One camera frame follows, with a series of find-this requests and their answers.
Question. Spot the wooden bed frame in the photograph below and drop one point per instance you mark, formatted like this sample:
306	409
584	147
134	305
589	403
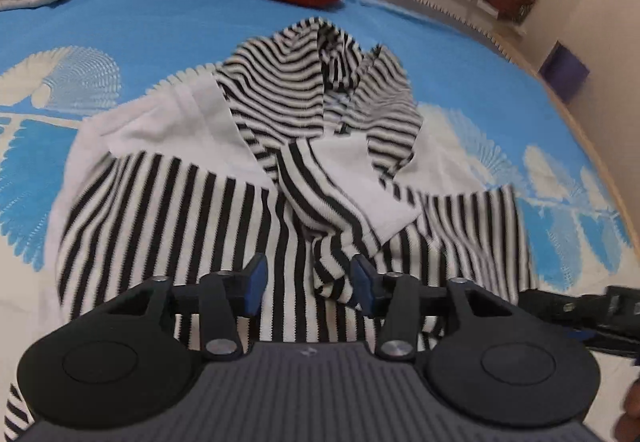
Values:
590	132

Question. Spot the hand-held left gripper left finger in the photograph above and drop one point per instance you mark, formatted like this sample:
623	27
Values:
254	284

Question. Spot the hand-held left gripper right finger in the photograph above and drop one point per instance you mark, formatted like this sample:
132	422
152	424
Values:
363	289

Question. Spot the purple box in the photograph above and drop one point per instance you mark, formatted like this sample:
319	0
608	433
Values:
564	72

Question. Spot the black white striped sweater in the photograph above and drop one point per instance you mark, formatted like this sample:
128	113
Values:
280	97

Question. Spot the blue patterned blanket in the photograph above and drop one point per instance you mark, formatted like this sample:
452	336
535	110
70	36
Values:
400	32

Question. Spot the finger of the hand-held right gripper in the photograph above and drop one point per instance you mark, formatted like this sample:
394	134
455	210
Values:
560	303

